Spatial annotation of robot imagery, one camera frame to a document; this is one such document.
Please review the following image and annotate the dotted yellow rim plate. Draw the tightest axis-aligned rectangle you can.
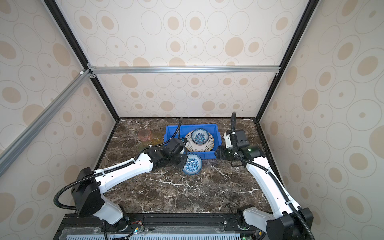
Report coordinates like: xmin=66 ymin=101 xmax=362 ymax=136
xmin=185 ymin=131 xmax=215 ymax=152

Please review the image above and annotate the yellow transparent cup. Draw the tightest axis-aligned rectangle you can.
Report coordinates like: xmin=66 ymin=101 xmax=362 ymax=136
xmin=150 ymin=132 xmax=164 ymax=146

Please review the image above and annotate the blue floral ceramic bowl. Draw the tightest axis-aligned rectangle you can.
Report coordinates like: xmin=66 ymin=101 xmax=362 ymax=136
xmin=191 ymin=128 xmax=210 ymax=145

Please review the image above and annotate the pink transparent cup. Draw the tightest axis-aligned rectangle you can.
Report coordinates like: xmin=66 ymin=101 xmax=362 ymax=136
xmin=138 ymin=129 xmax=152 ymax=142

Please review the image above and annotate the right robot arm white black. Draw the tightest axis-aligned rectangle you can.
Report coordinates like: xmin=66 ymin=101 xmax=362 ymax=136
xmin=215 ymin=113 xmax=315 ymax=240

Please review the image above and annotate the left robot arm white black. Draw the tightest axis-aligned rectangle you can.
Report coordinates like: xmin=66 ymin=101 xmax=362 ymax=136
xmin=54 ymin=125 xmax=188 ymax=225

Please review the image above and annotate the blue plastic bin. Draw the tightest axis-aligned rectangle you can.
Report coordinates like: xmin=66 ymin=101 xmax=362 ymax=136
xmin=163 ymin=124 xmax=223 ymax=160

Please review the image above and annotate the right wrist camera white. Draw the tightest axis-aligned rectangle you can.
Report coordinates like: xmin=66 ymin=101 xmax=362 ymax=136
xmin=224 ymin=133 xmax=233 ymax=149

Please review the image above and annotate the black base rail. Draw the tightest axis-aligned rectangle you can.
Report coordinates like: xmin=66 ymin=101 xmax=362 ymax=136
xmin=54 ymin=213 xmax=268 ymax=240

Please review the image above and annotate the horizontal aluminium frame bar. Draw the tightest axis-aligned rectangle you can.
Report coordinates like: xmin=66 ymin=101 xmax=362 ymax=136
xmin=91 ymin=65 xmax=280 ymax=74

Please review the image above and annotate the left diagonal aluminium frame bar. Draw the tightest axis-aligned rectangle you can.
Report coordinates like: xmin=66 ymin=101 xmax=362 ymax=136
xmin=1 ymin=70 xmax=91 ymax=175

